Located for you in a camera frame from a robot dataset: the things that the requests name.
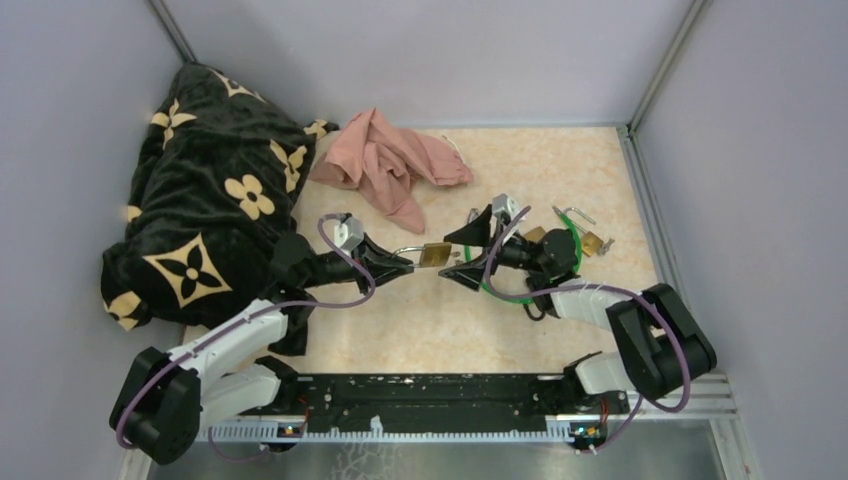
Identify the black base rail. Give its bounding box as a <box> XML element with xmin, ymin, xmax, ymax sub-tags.
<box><xmin>254</xmin><ymin>374</ymin><xmax>603</xmax><ymax>434</ymax></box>

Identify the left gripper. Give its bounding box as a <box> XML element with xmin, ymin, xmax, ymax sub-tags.
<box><xmin>300</xmin><ymin>231</ymin><xmax>414</xmax><ymax>295</ymax></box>

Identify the pink cloth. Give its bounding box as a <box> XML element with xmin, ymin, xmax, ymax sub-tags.
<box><xmin>309</xmin><ymin>108</ymin><xmax>474</xmax><ymax>235</ymax></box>

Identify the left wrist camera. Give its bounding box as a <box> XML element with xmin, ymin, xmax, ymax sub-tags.
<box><xmin>333</xmin><ymin>213</ymin><xmax>365</xmax><ymax>254</ymax></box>

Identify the green cable lock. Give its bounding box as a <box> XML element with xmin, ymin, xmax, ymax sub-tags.
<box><xmin>455</xmin><ymin>205</ymin><xmax>584</xmax><ymax>308</ymax></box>

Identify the brass padlock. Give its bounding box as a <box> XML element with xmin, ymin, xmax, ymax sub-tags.
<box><xmin>392</xmin><ymin>242</ymin><xmax>453</xmax><ymax>268</ymax></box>
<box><xmin>563</xmin><ymin>207</ymin><xmax>615</xmax><ymax>256</ymax></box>
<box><xmin>523</xmin><ymin>226</ymin><xmax>547</xmax><ymax>243</ymax></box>

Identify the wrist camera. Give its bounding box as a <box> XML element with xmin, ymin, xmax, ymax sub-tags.
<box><xmin>333</xmin><ymin>213</ymin><xmax>365</xmax><ymax>254</ymax></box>
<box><xmin>491</xmin><ymin>193</ymin><xmax>522</xmax><ymax>224</ymax></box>

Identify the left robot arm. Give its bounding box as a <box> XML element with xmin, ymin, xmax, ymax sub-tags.
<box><xmin>109</xmin><ymin>229</ymin><xmax>416</xmax><ymax>465</ymax></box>

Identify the brass padlock on cable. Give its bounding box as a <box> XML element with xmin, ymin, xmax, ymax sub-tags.
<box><xmin>563</xmin><ymin>207</ymin><xmax>615</xmax><ymax>256</ymax></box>

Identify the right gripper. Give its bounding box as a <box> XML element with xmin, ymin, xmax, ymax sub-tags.
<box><xmin>439</xmin><ymin>204</ymin><xmax>548</xmax><ymax>291</ymax></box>

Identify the black floral blanket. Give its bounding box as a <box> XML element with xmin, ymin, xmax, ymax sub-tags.
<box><xmin>100</xmin><ymin>63</ymin><xmax>335</xmax><ymax>331</ymax></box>

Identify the aluminium frame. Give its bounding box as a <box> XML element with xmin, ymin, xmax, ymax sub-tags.
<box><xmin>119</xmin><ymin>0</ymin><xmax>763</xmax><ymax>480</ymax></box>

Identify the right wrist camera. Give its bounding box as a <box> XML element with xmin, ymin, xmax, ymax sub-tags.
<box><xmin>491</xmin><ymin>193</ymin><xmax>522</xmax><ymax>224</ymax></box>

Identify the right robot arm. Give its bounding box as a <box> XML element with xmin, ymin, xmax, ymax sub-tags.
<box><xmin>439</xmin><ymin>204</ymin><xmax>717</xmax><ymax>412</ymax></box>

